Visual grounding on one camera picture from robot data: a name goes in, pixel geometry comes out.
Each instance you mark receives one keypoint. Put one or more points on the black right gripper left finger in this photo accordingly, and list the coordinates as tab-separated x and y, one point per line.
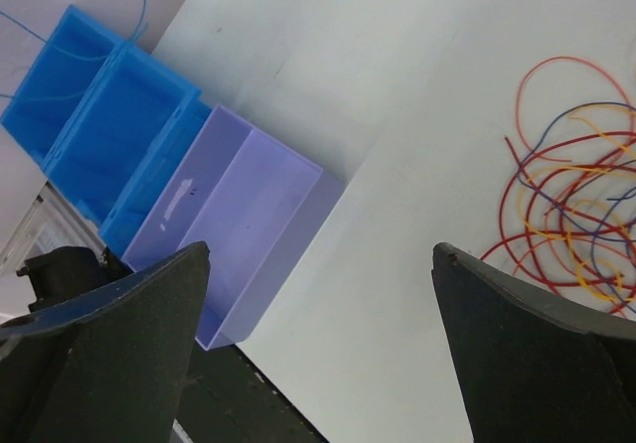
109	365

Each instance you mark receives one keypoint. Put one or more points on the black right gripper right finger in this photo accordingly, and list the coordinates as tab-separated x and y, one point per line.
531	366

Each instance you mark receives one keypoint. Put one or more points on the purple plastic bin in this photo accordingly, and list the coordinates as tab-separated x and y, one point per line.
255	202

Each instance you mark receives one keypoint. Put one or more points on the blue plastic bin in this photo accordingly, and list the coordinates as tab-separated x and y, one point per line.
57	80
123	142

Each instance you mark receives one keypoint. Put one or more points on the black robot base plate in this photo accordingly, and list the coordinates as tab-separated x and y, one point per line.
226	398

